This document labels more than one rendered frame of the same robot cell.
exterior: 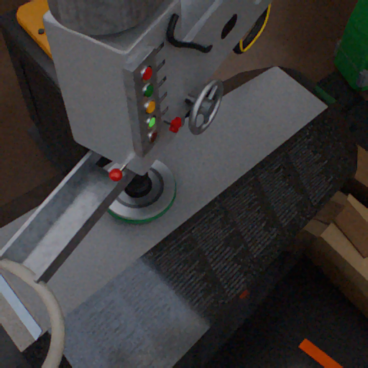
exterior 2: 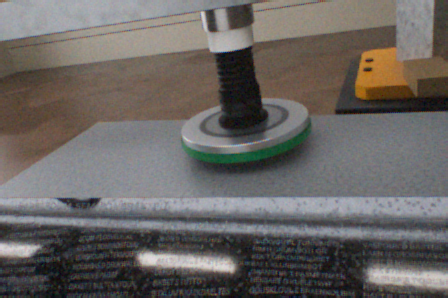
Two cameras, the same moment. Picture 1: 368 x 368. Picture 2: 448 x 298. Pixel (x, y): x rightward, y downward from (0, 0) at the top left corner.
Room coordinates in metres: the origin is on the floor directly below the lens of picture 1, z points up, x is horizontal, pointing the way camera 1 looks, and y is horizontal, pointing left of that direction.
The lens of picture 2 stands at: (0.69, -0.39, 1.15)
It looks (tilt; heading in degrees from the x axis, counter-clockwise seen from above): 23 degrees down; 60
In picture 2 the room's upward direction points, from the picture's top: 11 degrees counter-clockwise
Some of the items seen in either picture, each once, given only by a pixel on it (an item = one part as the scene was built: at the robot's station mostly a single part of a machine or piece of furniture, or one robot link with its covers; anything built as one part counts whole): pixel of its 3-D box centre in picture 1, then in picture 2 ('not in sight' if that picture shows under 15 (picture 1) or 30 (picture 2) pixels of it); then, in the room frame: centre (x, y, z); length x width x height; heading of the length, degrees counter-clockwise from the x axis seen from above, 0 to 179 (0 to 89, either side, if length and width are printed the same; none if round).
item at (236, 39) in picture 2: not in sight; (230, 35); (1.03, 0.14, 1.06); 0.07 x 0.07 x 0.04
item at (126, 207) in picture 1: (137, 187); (244, 122); (1.03, 0.14, 0.92); 0.21 x 0.21 x 0.01
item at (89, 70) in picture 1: (141, 59); not in sight; (1.10, 0.09, 1.36); 0.36 x 0.22 x 0.45; 146
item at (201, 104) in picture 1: (194, 101); not in sight; (1.07, -0.03, 1.24); 0.15 x 0.10 x 0.15; 146
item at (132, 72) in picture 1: (144, 103); not in sight; (0.91, 0.08, 1.41); 0.08 x 0.03 x 0.28; 146
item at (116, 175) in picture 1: (121, 168); not in sight; (0.89, 0.15, 1.22); 0.08 x 0.03 x 0.03; 146
